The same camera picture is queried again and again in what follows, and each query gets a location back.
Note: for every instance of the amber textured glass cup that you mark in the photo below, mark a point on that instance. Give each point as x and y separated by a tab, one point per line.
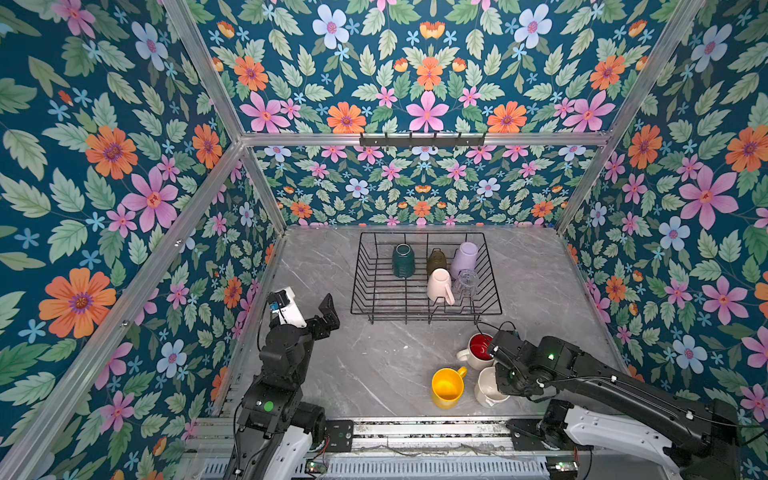
436	260

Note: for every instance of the yellow mug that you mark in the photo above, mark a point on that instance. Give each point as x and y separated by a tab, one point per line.
447	387

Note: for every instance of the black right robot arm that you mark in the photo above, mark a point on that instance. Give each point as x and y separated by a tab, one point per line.
691	439

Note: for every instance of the black hook rail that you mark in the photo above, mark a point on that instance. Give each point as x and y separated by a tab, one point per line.
408	140

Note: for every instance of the black wire dish rack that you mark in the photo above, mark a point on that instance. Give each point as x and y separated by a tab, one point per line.
381	296

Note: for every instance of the clear glass cup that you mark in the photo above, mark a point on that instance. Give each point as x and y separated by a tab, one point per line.
467	284

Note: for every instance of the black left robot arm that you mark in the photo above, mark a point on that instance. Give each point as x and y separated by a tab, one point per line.
273	427

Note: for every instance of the aluminium frame post right rear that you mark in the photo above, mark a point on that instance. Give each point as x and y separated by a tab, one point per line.
682	19

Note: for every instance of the white mug red inside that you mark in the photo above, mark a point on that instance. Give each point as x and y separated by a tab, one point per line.
476	355

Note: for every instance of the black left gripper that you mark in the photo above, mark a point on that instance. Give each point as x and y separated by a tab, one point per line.
330	316

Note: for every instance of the aluminium frame post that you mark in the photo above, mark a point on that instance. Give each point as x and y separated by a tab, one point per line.
180	15
682	19

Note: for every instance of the aluminium frame post left rear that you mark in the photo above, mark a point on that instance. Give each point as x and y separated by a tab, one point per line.
180	15

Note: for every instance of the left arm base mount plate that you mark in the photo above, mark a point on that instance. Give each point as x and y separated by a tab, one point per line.
338	436

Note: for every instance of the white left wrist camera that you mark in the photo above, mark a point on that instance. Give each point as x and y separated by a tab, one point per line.
284	309

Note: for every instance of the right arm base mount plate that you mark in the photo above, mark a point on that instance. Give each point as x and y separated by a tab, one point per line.
538	434

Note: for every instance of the dark green mug white inside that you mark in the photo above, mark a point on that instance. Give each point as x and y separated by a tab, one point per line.
403	261

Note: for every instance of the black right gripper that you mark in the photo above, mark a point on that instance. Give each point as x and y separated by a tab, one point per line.
503	388

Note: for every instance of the lilac plastic cup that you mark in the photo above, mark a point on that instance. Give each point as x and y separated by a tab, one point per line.
465	259

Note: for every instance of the cream mug pink handle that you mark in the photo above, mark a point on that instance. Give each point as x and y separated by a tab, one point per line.
439	287

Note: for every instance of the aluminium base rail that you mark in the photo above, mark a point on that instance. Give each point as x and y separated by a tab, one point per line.
448	447

